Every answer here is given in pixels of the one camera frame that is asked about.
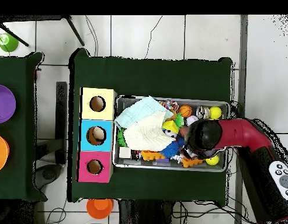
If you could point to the white toy baseball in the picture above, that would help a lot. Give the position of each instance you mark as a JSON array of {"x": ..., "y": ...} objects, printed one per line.
[{"x": 191, "y": 120}]

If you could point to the orange bowl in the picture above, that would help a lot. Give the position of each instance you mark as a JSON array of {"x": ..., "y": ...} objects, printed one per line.
[{"x": 0, "y": 151}]

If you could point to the light blue waffle cloth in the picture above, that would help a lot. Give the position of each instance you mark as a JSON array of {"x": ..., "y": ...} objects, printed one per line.
[{"x": 139, "y": 112}]

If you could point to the purple bowl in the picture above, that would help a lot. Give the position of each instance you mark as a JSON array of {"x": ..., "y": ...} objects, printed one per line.
[{"x": 3, "y": 103}]

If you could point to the orange toy brick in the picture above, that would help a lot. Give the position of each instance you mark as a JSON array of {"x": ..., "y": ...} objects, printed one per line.
[
  {"x": 152, "y": 155},
  {"x": 188, "y": 162}
]

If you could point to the wooden box with three holes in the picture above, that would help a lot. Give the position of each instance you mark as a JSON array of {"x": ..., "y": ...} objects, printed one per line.
[{"x": 107, "y": 140}]

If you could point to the black floor stand base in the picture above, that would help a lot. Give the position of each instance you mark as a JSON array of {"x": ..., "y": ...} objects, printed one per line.
[{"x": 61, "y": 116}]

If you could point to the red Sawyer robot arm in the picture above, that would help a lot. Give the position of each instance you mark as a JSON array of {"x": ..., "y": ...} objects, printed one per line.
[{"x": 241, "y": 133}]

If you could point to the yellow ball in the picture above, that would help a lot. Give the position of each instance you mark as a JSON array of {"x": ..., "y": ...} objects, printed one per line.
[
  {"x": 212, "y": 160},
  {"x": 215, "y": 112}
]

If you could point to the cream waffle cloth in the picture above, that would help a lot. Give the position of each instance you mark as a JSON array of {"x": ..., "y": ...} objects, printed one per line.
[{"x": 146, "y": 135}]

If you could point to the orange cup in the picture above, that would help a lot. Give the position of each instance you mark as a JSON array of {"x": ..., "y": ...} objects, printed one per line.
[{"x": 99, "y": 208}]

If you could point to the orange toy basketball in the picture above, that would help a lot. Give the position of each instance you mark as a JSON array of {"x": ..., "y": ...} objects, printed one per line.
[{"x": 185, "y": 111}]

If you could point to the blue spiky ball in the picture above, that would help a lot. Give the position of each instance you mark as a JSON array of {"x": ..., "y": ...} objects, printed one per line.
[{"x": 170, "y": 149}]

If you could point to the dark green tablecloth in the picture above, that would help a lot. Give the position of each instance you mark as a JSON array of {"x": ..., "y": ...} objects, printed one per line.
[
  {"x": 157, "y": 77},
  {"x": 19, "y": 163}
]

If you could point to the green cup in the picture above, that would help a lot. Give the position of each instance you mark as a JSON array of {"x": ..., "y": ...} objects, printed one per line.
[{"x": 8, "y": 43}]

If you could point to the silver mesh bin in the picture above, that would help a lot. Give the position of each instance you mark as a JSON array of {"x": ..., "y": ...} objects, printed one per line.
[{"x": 122, "y": 102}]

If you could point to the yellow wedge block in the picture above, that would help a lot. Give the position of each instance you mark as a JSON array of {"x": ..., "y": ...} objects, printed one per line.
[{"x": 170, "y": 126}]

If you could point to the black camera tripod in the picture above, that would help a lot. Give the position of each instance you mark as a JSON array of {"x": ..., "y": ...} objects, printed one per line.
[{"x": 74, "y": 31}]

